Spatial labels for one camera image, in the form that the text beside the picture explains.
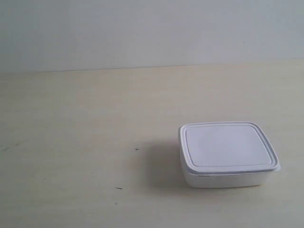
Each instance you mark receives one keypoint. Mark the white lidded plastic container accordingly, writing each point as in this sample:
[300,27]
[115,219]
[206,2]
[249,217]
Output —
[226,155]

